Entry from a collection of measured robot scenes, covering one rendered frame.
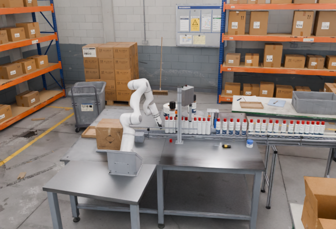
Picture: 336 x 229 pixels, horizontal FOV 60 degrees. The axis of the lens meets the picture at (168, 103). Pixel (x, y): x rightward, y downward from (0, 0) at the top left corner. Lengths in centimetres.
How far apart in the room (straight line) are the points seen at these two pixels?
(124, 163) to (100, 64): 433
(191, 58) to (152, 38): 116
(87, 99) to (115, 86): 150
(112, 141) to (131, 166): 53
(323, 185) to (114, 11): 680
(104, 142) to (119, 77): 368
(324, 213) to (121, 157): 172
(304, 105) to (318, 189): 227
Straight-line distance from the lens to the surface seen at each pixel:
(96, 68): 694
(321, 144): 377
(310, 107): 468
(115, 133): 319
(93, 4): 846
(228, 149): 333
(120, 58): 671
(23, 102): 715
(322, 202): 259
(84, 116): 570
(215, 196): 364
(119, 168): 286
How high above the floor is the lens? 241
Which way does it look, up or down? 20 degrees down
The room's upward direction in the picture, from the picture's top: 1 degrees counter-clockwise
